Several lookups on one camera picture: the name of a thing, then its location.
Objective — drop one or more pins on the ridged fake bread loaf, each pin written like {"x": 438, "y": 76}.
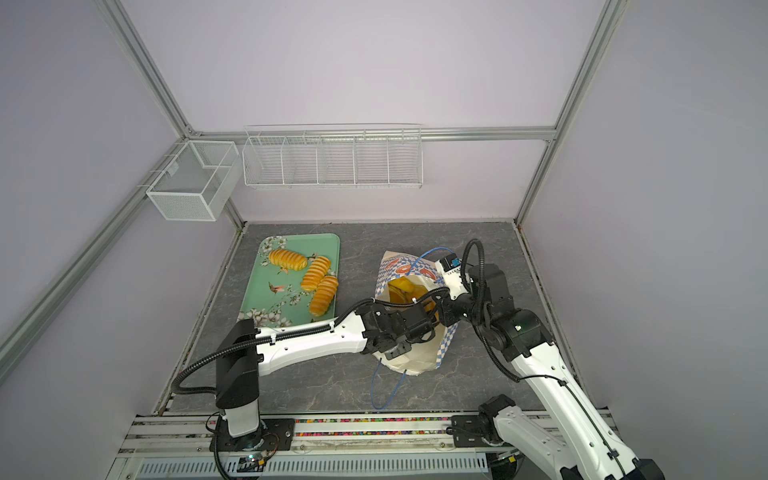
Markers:
{"x": 287, "y": 259}

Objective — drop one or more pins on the long white wire basket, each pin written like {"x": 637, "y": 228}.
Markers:
{"x": 333, "y": 156}

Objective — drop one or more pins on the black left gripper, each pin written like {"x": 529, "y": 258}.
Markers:
{"x": 405, "y": 347}

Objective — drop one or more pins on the round fake bread roll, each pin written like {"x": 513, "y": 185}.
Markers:
{"x": 408, "y": 290}

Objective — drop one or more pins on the checkered paper bag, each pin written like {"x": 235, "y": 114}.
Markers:
{"x": 424, "y": 357}

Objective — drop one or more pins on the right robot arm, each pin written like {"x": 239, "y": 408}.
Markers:
{"x": 525, "y": 351}

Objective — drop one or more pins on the green floral tray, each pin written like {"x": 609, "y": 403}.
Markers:
{"x": 273, "y": 296}

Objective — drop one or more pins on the ridged fake bread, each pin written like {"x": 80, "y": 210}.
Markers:
{"x": 316, "y": 271}
{"x": 324, "y": 294}

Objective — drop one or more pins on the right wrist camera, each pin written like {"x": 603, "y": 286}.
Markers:
{"x": 449, "y": 268}

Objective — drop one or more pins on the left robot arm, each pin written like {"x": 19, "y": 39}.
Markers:
{"x": 232, "y": 372}

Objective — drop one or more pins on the small white mesh basket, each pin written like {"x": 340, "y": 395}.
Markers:
{"x": 197, "y": 182}

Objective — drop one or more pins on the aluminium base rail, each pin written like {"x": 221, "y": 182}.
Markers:
{"x": 438, "y": 445}

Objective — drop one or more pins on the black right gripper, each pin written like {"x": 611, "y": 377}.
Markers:
{"x": 447, "y": 304}

